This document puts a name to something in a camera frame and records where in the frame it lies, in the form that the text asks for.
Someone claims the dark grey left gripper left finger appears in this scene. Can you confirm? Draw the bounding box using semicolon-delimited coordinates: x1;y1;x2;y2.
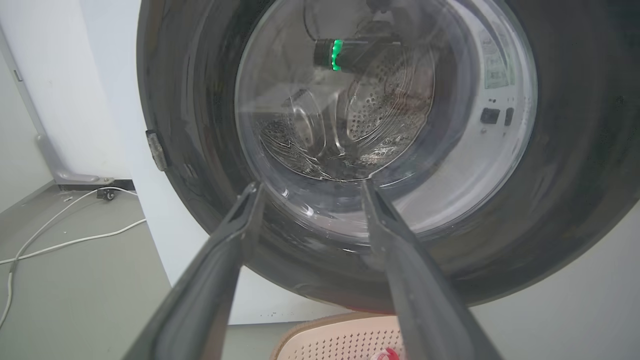
122;181;265;360

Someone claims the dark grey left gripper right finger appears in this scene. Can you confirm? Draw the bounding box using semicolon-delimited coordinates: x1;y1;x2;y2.
360;179;504;360

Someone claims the dark round washing machine door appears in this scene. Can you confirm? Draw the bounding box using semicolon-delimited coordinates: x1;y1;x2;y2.
136;0;640;314

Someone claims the white washing machine body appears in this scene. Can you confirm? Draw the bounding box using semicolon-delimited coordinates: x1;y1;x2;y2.
79;0;640;360

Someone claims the grey door latch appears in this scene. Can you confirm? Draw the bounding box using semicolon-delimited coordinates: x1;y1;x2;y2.
145;129;170;172

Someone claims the beige perforated laundry basket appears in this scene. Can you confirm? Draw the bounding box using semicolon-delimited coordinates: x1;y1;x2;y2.
270;312;407;360

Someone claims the perforated steel washer drum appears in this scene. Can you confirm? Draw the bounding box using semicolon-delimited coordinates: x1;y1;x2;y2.
250;30;437;182

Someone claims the white instruction sticker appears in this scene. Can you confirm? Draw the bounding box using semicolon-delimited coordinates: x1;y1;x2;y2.
477;27;517;91

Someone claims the white floor cable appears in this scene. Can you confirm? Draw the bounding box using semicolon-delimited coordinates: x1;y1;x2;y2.
0;186;139;329
0;218;147;266

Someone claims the grey partition post foot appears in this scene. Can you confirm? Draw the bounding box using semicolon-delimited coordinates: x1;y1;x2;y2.
34;133;116;187

